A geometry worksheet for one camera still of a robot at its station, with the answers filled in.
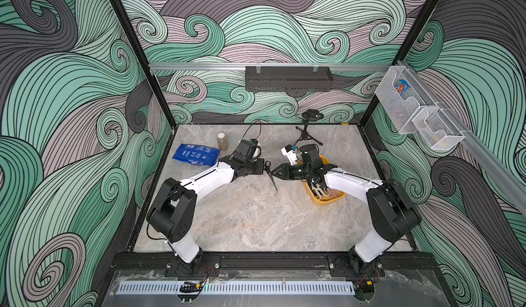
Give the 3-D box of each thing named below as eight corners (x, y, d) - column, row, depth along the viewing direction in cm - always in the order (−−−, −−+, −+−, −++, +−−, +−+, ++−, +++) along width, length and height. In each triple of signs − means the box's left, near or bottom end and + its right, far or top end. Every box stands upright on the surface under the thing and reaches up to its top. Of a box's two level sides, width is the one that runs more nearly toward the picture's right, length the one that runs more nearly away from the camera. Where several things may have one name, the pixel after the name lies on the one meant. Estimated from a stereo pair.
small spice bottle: (219, 151, 110) (216, 140, 103) (220, 143, 113) (217, 132, 106) (228, 151, 110) (226, 140, 103) (229, 143, 113) (227, 132, 106)
